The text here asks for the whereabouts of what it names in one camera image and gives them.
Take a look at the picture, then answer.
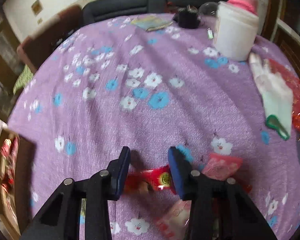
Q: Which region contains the red mesh bag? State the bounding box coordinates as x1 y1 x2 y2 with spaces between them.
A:
268 59 300 134

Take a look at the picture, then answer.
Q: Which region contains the small wall plaque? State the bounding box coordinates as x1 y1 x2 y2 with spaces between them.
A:
31 0 43 16

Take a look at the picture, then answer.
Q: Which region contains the green patterned cushion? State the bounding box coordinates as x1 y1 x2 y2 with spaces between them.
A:
13 65 33 94

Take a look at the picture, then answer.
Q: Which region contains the white plastic tub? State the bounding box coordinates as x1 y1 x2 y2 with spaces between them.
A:
213 1 259 61

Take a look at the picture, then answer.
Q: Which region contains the red white snack packet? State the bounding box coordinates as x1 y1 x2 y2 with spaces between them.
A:
155 200 191 239

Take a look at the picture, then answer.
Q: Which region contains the pink cartoon snack bag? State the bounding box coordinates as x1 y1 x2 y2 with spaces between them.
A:
202 153 243 181

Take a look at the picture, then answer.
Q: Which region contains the flat booklet on table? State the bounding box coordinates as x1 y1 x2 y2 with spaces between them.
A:
130 15 173 32

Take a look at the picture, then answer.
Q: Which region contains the brown armchair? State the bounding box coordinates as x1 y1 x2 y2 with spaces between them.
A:
17 4 83 74

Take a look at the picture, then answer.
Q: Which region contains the black sofa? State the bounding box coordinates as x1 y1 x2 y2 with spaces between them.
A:
82 0 228 25

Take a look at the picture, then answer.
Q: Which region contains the red snack bag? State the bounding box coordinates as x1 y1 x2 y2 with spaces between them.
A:
124 165 176 194

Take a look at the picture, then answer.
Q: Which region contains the white green work glove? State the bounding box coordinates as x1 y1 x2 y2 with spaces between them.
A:
249 53 293 140

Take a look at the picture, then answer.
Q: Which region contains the small black box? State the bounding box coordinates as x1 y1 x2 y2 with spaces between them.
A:
173 5 200 29

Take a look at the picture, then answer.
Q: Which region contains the clear glass bowl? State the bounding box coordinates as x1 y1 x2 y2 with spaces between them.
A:
198 2 218 16

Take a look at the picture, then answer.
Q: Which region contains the cardboard box tray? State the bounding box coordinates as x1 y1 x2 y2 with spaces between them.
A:
0 128 36 239

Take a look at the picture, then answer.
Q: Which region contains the purple floral tablecloth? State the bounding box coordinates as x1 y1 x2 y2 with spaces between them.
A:
8 17 300 239

